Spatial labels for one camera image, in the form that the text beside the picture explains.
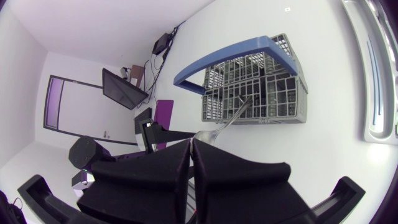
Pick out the black cable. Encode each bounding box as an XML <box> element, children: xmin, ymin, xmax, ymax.
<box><xmin>142</xmin><ymin>46</ymin><xmax>167</xmax><ymax>102</ymax></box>

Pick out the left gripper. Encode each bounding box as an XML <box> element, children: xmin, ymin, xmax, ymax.
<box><xmin>139</xmin><ymin>118</ymin><xmax>196</xmax><ymax>154</ymax></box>

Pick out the blue plastic knife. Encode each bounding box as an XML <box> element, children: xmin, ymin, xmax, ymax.
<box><xmin>366</xmin><ymin>34</ymin><xmax>384</xmax><ymax>126</ymax></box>

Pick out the dark blue cable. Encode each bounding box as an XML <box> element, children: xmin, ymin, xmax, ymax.
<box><xmin>167</xmin><ymin>20</ymin><xmax>187</xmax><ymax>43</ymax></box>

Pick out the grey cutlery tray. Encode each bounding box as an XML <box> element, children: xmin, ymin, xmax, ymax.
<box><xmin>341</xmin><ymin>0</ymin><xmax>398</xmax><ymax>146</ymax></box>

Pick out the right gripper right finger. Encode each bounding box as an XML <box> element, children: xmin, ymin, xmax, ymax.
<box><xmin>192</xmin><ymin>138</ymin><xmax>315</xmax><ymax>224</ymax></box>

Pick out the steel spoon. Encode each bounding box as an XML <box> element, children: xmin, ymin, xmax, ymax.
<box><xmin>190</xmin><ymin>94</ymin><xmax>254</xmax><ymax>147</ymax></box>

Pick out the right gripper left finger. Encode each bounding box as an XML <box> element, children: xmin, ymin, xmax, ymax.
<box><xmin>76</xmin><ymin>138</ymin><xmax>192</xmax><ymax>224</ymax></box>

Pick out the dark screen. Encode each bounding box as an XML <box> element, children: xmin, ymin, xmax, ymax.
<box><xmin>101</xmin><ymin>67</ymin><xmax>150</xmax><ymax>111</ymax></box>

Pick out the black power brick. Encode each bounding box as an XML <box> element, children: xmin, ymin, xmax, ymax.
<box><xmin>151</xmin><ymin>32</ymin><xmax>170</xmax><ymax>56</ymax></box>

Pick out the grey cutlery basket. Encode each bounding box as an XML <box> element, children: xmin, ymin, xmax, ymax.
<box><xmin>173</xmin><ymin>33</ymin><xmax>310</xmax><ymax>126</ymax></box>

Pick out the dark mat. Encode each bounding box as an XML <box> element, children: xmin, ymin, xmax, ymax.
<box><xmin>152</xmin><ymin>99</ymin><xmax>175</xmax><ymax>151</ymax></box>

